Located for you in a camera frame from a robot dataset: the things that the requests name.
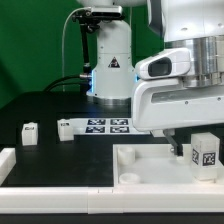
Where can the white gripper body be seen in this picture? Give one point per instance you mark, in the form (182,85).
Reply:
(161,101)

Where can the white sheet with fiducial tags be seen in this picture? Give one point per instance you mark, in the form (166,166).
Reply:
(103,126)

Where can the black camera on stand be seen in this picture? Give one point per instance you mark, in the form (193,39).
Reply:
(89,19)

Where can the white square tabletop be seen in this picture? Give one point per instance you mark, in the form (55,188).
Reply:
(155,164)

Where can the white U-shaped obstacle fence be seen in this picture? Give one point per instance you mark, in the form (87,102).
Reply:
(127,198)

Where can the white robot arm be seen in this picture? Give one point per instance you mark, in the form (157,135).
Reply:
(197,25)

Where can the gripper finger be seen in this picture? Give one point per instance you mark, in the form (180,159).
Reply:
(170,136)

